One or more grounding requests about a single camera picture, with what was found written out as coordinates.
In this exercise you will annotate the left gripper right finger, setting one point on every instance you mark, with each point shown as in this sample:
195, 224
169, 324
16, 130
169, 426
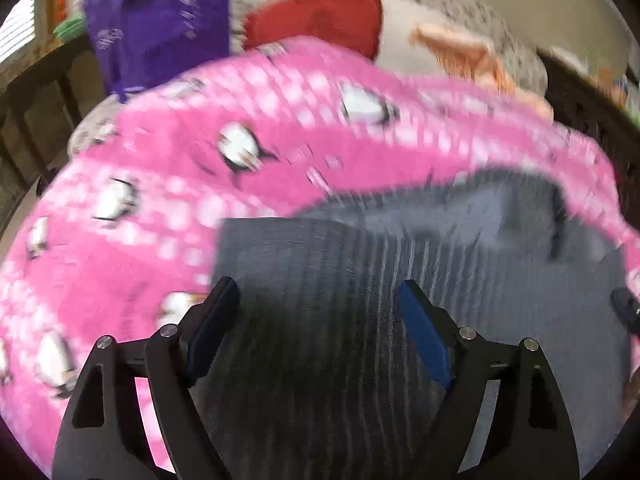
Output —
529, 434

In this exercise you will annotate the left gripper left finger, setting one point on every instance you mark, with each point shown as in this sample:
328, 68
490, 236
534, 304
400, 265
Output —
131, 414

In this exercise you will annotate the grey striped suit jacket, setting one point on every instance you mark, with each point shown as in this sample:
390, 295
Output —
319, 377

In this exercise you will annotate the person's right hand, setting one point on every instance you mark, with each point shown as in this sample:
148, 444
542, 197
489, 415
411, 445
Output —
631, 394

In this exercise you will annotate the pink penguin bed sheet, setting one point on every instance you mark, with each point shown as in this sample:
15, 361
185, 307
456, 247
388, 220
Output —
124, 240

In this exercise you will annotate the red pillow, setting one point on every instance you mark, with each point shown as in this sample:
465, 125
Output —
351, 24

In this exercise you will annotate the purple hanging bag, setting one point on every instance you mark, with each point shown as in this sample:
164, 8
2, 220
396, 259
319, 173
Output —
141, 44

